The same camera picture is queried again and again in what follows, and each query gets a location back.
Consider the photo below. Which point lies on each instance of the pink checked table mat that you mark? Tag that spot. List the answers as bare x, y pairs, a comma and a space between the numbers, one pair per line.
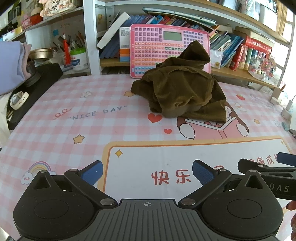
92, 129

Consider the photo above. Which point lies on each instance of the row of light blue books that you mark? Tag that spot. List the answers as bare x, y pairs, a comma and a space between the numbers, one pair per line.
227, 48

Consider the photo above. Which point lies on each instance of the white pen jar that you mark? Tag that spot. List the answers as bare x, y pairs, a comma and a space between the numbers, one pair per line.
79, 61

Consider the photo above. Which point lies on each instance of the dark round tin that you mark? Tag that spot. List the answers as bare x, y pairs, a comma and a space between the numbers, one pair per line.
31, 74

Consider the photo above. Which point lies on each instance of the white charger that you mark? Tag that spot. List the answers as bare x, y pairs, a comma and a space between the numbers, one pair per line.
288, 111

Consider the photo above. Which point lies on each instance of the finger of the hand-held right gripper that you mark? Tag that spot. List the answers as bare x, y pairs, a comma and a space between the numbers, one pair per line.
286, 158
245, 165

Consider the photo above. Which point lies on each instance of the brown velvet pants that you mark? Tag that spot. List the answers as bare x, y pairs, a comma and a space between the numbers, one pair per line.
185, 88

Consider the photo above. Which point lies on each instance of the orange white box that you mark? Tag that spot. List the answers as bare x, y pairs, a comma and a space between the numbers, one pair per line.
124, 53

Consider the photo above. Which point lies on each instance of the black case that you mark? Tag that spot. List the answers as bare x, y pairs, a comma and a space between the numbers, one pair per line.
39, 88

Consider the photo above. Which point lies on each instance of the red tassel pen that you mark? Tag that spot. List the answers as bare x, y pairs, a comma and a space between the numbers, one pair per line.
67, 51

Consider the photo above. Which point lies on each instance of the bunch of pens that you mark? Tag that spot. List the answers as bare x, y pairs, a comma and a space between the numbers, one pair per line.
77, 41

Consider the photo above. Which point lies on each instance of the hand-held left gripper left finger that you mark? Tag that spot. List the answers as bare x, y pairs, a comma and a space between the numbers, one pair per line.
93, 173

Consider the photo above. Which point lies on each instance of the white wristwatch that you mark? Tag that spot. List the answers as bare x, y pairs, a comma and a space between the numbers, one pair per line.
18, 99

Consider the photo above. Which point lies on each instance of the pink toy keyboard tablet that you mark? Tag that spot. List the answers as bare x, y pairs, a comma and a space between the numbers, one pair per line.
148, 46

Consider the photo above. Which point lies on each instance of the candy bouquet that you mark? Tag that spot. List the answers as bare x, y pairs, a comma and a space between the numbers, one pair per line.
264, 66

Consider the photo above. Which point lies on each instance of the person's right hand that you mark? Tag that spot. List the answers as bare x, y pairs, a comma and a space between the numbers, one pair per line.
293, 217

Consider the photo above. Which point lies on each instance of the golden metal bowl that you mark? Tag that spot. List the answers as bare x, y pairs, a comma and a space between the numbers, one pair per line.
41, 54

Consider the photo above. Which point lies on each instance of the row of dark blue books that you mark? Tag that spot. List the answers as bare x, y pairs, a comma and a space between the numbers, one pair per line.
111, 49

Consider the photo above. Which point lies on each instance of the cardboard piece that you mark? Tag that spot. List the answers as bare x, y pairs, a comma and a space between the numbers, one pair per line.
276, 95

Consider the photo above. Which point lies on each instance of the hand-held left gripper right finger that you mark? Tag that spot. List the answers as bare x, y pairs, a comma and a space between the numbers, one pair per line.
203, 173

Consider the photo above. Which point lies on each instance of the row of red books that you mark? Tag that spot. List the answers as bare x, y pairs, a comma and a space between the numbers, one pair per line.
251, 51

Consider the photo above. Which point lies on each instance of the white square box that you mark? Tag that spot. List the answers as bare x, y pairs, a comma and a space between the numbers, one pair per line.
216, 59

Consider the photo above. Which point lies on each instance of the floral plush cushion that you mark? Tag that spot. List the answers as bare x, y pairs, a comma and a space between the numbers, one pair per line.
55, 8

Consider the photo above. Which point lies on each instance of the teal laptop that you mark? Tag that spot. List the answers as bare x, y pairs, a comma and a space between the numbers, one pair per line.
180, 15

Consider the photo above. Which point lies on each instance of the small teal object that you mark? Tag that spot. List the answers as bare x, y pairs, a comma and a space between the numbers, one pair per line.
285, 125

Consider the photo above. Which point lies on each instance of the lavender cloth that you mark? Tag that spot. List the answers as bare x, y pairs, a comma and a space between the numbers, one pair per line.
10, 67

